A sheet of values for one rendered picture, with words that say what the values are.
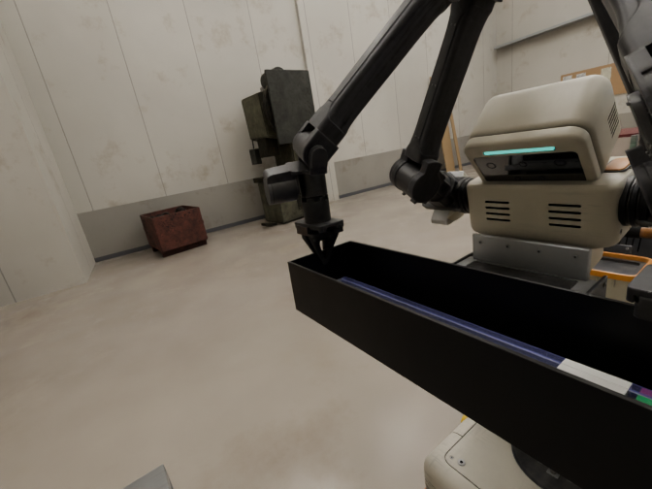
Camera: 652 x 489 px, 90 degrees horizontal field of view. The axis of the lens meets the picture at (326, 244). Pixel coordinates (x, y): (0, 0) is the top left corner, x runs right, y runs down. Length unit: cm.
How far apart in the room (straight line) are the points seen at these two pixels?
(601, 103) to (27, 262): 589
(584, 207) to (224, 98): 696
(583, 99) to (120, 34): 708
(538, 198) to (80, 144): 681
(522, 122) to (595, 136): 11
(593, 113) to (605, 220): 18
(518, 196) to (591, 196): 12
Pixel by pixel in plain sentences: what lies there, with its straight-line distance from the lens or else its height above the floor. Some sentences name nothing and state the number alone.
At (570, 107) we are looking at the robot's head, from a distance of 69.
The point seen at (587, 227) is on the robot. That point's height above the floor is 113.
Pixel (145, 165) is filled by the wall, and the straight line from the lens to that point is 698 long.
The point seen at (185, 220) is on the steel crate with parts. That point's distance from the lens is 595.
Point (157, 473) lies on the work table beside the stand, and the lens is 83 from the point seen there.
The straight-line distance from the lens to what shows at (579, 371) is 49.
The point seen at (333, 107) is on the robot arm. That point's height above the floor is 141.
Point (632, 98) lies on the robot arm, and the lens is 35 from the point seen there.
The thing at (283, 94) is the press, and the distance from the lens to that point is 624.
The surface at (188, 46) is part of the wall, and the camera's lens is 744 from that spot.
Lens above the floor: 135
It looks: 17 degrees down
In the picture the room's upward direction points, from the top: 10 degrees counter-clockwise
